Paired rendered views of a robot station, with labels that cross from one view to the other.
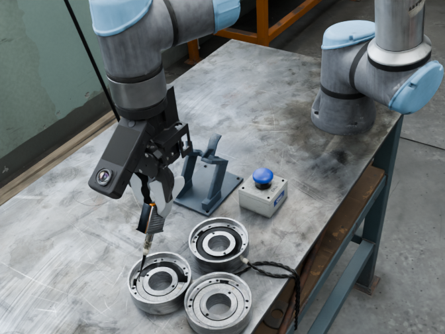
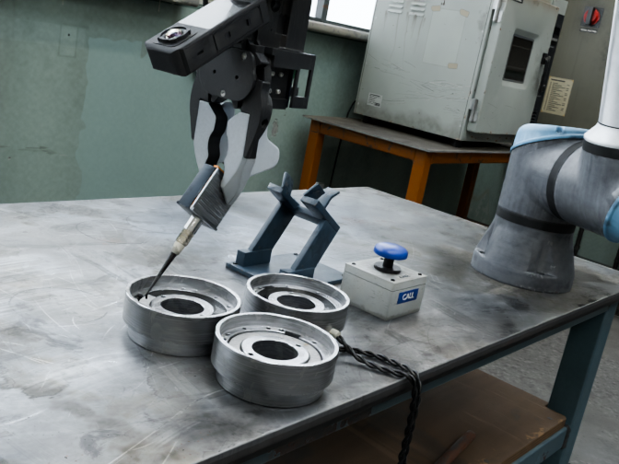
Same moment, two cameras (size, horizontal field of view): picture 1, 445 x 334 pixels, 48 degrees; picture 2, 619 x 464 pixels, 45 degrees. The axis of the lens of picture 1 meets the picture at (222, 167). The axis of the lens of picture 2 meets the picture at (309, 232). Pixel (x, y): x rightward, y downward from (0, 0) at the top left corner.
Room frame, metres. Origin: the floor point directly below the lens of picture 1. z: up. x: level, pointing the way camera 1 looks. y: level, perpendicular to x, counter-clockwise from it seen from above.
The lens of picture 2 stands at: (-0.12, 0.00, 1.09)
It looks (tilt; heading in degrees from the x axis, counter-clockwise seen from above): 14 degrees down; 1
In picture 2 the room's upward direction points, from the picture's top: 11 degrees clockwise
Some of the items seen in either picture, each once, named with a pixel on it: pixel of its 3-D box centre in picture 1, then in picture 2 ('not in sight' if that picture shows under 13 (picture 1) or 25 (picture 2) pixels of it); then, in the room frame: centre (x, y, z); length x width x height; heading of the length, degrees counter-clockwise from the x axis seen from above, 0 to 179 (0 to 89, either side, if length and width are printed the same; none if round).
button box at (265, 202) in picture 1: (265, 190); (386, 284); (0.72, -0.08, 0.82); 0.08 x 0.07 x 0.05; 143
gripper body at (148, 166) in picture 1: (151, 130); (260, 43); (0.60, 0.10, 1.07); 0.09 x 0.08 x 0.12; 143
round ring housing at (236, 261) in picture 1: (219, 246); (295, 309); (0.59, 0.02, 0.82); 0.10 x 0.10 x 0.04
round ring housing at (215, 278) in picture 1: (218, 307); (273, 359); (0.46, 0.03, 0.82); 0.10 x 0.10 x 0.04
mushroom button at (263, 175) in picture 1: (263, 182); (388, 265); (0.71, -0.07, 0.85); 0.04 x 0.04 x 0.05
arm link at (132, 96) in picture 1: (136, 84); not in sight; (0.59, 0.11, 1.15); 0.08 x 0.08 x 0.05
